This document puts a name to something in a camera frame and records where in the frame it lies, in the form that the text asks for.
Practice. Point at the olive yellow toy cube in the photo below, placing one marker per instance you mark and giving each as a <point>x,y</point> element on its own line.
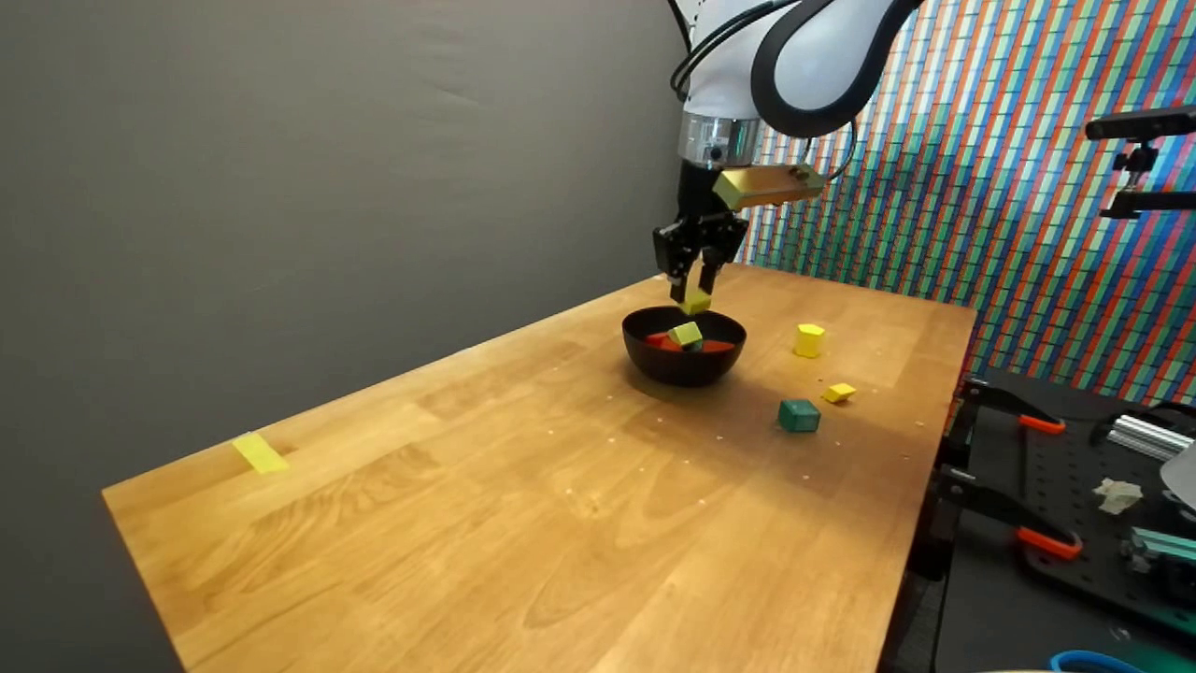
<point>686,334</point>

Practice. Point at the multicolour patterned backdrop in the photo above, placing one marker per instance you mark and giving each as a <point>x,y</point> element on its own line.
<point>994,248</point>

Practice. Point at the white ribbed block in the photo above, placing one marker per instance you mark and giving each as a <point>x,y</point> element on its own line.
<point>1145,435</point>

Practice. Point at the black pegboard workbench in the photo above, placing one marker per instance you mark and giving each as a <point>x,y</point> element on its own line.
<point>1071,471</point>

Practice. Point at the black camera mount rig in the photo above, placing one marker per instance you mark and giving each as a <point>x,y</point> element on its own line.
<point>1141,123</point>

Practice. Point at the yellow hexagonal toy block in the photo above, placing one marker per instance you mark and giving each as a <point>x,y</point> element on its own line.
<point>808,341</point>

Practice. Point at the pale rock-like lump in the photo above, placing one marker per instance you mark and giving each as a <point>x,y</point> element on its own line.
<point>1120,495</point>

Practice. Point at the tan wrist camera box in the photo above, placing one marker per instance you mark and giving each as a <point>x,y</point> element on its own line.
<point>771,188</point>

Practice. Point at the large red toy cube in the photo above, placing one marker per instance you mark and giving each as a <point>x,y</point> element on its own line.
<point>656,341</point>

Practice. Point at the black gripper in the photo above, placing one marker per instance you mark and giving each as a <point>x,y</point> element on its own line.
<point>696,208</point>

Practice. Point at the black bowl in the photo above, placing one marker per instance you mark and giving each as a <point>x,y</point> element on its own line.
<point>682,370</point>

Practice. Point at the yellow block far left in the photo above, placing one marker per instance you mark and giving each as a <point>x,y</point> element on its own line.
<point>257,452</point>

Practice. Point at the small flat yellow block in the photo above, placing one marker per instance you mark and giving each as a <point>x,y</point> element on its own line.
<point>838,394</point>

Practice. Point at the teal toy cube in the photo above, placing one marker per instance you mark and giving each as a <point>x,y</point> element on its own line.
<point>797,417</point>

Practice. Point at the grey round plate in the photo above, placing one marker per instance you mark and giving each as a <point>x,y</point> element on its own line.
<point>1183,481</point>

